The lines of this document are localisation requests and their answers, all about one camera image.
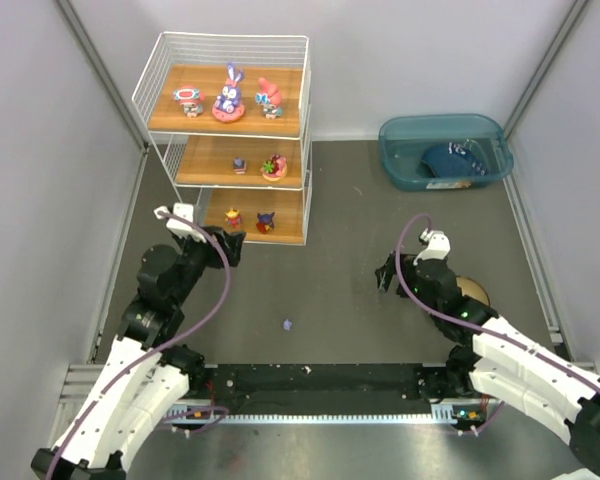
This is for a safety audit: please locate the purple bunny donut toy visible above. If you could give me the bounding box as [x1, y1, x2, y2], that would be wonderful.
[212, 62, 245, 123]

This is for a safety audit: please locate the yellow red toy figure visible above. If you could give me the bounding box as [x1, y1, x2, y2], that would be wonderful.
[225, 208, 242, 229]

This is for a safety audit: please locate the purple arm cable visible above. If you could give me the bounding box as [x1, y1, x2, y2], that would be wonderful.
[394, 213, 600, 416]
[44, 209, 232, 480]

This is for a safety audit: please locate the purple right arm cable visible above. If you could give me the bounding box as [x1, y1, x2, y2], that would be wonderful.
[394, 213, 600, 416]

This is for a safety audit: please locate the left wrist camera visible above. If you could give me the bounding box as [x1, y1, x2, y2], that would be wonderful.
[153, 202, 201, 241]

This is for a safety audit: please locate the teal plastic bin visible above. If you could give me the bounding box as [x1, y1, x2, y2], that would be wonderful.
[378, 113, 514, 192]

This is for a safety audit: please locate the white wire wooden shelf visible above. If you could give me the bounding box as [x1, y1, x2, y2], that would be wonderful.
[132, 32, 312, 245]

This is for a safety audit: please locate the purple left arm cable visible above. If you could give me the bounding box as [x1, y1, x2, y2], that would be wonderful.
[44, 209, 232, 480]

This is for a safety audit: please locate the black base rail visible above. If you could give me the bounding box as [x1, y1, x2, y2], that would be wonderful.
[209, 363, 457, 416]

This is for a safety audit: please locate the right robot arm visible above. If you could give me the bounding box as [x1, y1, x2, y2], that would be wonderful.
[375, 252, 600, 478]

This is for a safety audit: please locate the blue caped toy figure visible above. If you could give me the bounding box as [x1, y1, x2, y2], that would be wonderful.
[256, 212, 275, 234]

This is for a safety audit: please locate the pink bunny toy on shelf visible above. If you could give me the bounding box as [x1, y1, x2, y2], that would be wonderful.
[255, 77, 283, 120]

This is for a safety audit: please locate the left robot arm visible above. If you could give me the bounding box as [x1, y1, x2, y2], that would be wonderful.
[31, 226, 246, 479]

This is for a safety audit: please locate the wooden round block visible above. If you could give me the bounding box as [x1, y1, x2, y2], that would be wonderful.
[456, 276, 491, 306]

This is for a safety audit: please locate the pink bear strawberry toy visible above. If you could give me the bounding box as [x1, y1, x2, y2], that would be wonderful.
[260, 154, 288, 182]

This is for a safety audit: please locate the blue cap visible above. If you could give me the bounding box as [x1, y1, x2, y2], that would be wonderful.
[421, 142, 489, 178]

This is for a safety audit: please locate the small purple toy piece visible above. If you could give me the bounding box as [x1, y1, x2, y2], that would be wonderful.
[233, 157, 247, 175]

